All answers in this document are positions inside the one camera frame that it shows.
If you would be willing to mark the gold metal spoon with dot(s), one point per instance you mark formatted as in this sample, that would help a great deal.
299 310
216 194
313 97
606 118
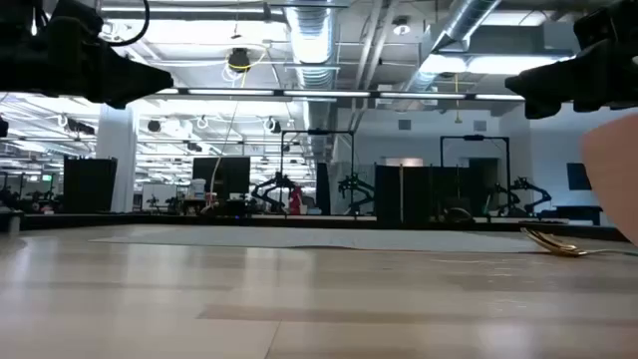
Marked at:
558 245

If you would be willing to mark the dark background table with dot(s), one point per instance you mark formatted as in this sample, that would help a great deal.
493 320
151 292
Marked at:
573 212

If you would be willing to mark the wide black partition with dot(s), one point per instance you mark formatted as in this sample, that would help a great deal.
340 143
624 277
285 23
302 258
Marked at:
423 194

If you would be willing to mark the black partition panel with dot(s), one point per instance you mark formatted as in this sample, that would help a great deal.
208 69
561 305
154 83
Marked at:
90 184

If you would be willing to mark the silver ribbed ceiling duct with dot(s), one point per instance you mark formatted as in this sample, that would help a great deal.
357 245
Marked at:
311 35

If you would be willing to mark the silver slanted ceiling duct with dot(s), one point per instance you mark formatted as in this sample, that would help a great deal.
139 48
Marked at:
463 20

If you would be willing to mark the white pillar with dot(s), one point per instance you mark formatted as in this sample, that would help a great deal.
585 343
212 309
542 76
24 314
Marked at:
117 159

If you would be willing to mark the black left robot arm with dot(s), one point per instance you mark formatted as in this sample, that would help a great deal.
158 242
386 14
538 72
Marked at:
2 127

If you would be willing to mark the long ceiling light bar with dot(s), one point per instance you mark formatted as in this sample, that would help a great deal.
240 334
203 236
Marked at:
324 93

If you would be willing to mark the black aluminium table frame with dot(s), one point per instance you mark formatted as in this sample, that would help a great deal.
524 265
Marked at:
149 221

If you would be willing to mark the grey table mat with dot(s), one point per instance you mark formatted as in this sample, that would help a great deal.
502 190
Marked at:
309 239

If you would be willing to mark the white bucket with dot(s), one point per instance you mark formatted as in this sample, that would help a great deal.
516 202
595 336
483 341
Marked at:
197 189

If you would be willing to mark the black background robot arm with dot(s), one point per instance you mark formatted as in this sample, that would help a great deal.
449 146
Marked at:
355 185
498 197
274 184
531 188

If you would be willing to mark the pink bowl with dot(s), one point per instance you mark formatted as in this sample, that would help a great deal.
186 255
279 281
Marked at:
618 169

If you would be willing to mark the black metal gantry frame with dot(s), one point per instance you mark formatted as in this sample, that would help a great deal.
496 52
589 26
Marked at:
317 132
473 137

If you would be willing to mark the dark wall monitor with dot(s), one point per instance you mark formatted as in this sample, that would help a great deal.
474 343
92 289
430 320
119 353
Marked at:
578 177

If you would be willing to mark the black screen panel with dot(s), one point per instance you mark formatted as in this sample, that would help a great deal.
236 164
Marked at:
229 174

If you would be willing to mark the red background object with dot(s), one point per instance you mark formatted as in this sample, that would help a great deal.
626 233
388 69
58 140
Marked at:
295 199

